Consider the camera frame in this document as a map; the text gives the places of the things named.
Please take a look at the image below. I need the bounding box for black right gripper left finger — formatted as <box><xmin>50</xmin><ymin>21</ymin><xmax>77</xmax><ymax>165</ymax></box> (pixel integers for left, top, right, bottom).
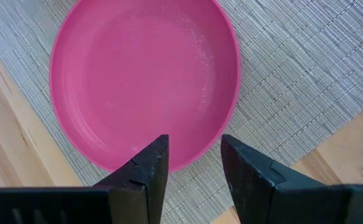
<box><xmin>0</xmin><ymin>134</ymin><xmax>170</xmax><ymax>224</ymax></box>

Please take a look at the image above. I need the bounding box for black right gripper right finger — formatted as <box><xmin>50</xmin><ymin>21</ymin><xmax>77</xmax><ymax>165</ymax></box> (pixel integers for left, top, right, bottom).
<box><xmin>221</xmin><ymin>134</ymin><xmax>363</xmax><ymax>224</ymax></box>

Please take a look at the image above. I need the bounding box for pink plate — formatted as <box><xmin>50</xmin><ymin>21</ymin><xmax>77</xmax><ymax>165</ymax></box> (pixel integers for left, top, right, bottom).
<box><xmin>48</xmin><ymin>0</ymin><xmax>242</xmax><ymax>174</ymax></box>

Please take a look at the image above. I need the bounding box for grey woven placemat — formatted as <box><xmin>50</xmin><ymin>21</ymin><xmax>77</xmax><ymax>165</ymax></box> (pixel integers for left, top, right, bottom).
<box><xmin>0</xmin><ymin>0</ymin><xmax>363</xmax><ymax>224</ymax></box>

